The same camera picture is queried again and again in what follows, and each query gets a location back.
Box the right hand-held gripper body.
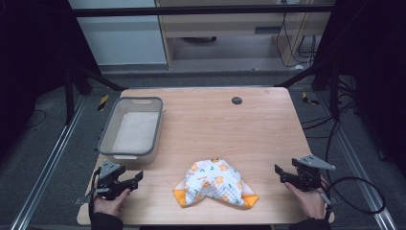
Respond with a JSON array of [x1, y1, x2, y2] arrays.
[[291, 154, 337, 193]]

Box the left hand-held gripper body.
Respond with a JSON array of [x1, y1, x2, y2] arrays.
[[74, 159, 132, 206]]

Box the person's left hand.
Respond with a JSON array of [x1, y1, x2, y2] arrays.
[[92, 178, 132, 219]]

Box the person's right hand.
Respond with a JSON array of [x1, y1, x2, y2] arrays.
[[283, 181, 327, 220]]

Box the grey plastic basket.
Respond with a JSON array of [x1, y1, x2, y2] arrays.
[[97, 96, 164, 166]]

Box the white orange-print baby garment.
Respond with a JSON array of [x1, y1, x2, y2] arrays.
[[172, 156, 259, 211]]

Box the yellow black tape strip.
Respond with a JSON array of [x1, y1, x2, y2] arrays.
[[97, 93, 110, 113], [301, 91, 321, 106]]

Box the black metal stand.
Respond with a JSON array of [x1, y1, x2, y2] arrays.
[[275, 56, 341, 123], [62, 60, 129, 127]]

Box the black curtain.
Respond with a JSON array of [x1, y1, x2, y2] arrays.
[[314, 0, 406, 180], [0, 0, 102, 161]]

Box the white cabinet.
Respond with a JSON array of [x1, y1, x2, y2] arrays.
[[68, 0, 169, 67]]

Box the wooden desk furniture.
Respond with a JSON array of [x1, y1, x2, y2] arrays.
[[154, 0, 337, 70]]

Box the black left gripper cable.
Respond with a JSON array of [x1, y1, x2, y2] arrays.
[[88, 168, 102, 221]]

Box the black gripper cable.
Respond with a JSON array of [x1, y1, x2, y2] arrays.
[[318, 176, 387, 221], [88, 168, 102, 221]]

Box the black floor cables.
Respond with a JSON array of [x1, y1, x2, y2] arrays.
[[300, 75, 360, 167]]

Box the aluminium floor rail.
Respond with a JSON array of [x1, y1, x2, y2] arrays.
[[9, 95, 88, 230], [317, 91, 397, 230]]

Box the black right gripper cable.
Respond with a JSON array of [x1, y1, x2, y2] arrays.
[[318, 176, 387, 221]]

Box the thin black floor cable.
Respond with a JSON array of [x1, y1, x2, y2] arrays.
[[24, 108, 48, 130]]

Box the hanging black cables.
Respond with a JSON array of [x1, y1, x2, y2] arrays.
[[275, 11, 318, 69]]

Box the black horizontal frame bar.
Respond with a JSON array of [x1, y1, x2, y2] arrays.
[[71, 4, 335, 18]]

